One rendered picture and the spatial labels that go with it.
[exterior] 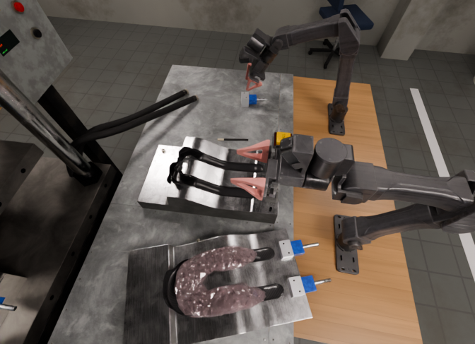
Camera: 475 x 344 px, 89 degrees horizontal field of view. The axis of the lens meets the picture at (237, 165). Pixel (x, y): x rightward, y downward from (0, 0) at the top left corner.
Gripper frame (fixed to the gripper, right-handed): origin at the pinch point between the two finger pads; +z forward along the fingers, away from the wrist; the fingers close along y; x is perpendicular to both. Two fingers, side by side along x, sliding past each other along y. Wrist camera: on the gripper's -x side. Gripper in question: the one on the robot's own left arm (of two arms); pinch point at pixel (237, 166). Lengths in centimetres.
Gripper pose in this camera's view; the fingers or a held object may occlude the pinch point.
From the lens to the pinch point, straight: 53.8
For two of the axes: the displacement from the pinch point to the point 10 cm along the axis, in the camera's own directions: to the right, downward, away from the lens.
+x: 0.1, 5.5, 8.4
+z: -9.9, -1.3, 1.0
